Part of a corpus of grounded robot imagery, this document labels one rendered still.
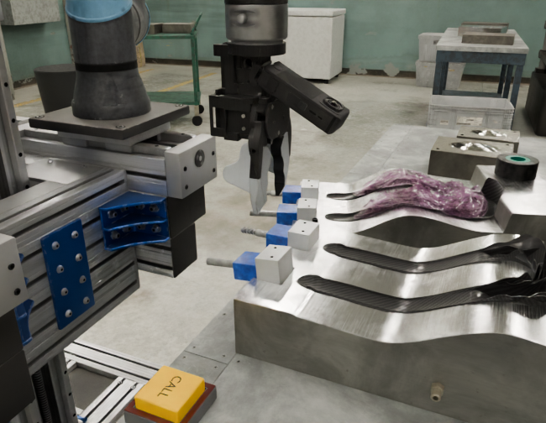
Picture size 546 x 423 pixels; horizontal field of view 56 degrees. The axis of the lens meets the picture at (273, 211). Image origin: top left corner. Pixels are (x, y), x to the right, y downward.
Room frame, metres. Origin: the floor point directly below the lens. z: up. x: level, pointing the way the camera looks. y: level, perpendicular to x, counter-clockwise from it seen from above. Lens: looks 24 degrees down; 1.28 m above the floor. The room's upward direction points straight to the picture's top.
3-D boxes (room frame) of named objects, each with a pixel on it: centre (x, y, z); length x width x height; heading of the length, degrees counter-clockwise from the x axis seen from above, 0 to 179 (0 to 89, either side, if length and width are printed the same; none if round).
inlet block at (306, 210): (0.93, -0.02, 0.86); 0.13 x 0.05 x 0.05; 83
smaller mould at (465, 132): (1.51, -0.65, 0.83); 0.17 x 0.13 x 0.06; 66
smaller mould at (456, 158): (1.34, -0.54, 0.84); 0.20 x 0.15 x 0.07; 66
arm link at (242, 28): (0.66, 0.02, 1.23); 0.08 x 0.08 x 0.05
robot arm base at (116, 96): (1.03, 0.32, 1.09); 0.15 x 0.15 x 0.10
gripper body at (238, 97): (0.66, 0.03, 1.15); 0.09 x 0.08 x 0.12; 66
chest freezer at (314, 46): (7.74, -0.20, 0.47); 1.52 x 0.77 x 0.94; 70
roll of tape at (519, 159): (1.01, -0.50, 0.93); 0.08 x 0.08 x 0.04
